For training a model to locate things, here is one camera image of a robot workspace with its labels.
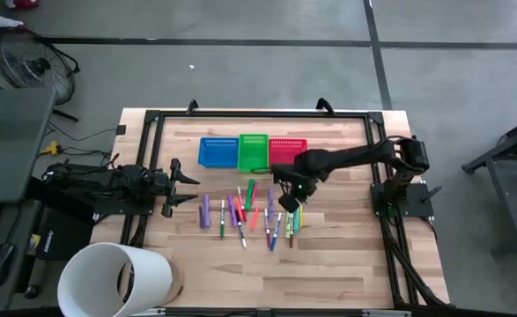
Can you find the black neighbouring table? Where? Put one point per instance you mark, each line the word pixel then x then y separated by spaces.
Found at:
pixel 500 158

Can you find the black aluminium table frame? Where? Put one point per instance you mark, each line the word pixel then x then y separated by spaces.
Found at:
pixel 262 114

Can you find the green plastic basket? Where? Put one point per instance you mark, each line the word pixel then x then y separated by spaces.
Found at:
pixel 253 154

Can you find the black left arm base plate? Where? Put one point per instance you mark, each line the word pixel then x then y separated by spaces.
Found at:
pixel 117 207

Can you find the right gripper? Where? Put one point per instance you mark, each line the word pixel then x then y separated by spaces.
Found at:
pixel 295 178

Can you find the light green Sharpie highlighter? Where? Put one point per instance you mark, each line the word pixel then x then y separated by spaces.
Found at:
pixel 288 225

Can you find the thin brown dry-erase marker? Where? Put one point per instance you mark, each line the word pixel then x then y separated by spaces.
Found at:
pixel 291 240

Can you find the thin green dry-erase marker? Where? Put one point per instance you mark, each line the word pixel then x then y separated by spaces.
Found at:
pixel 222 218

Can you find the grey flat monitor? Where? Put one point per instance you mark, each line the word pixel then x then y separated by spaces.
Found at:
pixel 11 141

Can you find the red plastic basket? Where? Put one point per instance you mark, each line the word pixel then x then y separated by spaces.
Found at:
pixel 284 147

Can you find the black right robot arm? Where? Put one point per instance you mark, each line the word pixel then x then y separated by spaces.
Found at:
pixel 355 156

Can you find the orange highlighter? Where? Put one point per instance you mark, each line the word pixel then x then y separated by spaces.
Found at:
pixel 254 218
pixel 238 207

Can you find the white cylinder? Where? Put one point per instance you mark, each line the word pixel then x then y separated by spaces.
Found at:
pixel 90 282

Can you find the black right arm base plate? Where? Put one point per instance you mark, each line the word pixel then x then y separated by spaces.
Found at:
pixel 418 200

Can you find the blue plastic basket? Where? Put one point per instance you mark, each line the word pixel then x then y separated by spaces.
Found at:
pixel 218 154

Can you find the teal highlighter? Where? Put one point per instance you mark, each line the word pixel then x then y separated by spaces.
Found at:
pixel 296 222

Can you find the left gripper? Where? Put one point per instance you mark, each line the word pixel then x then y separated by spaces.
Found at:
pixel 159 182

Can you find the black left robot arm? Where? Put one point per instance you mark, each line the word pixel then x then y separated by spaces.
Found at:
pixel 86 178

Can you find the person's shoe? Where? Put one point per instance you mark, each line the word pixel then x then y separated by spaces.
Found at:
pixel 22 3
pixel 7 22

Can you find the black case white logo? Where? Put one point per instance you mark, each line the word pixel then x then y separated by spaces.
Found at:
pixel 64 238

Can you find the black floor fan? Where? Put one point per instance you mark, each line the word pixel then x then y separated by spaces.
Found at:
pixel 33 66

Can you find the small black knob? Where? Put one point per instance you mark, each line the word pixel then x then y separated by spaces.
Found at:
pixel 31 291

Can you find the dark desk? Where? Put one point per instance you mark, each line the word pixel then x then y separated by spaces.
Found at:
pixel 20 220

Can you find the thin maroon dry-erase marker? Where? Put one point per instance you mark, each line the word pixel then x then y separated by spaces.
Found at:
pixel 267 229

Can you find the yellow plug connector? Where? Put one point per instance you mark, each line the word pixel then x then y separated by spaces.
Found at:
pixel 52 148

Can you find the small black clamp block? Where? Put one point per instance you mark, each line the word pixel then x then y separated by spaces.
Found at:
pixel 121 130

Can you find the pink highlighter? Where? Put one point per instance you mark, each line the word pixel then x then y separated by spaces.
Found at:
pixel 254 193

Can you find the thin black dry-erase marker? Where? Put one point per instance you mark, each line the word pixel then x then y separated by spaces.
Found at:
pixel 241 234

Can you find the thin red dry-erase marker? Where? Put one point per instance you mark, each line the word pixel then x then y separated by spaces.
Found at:
pixel 240 196

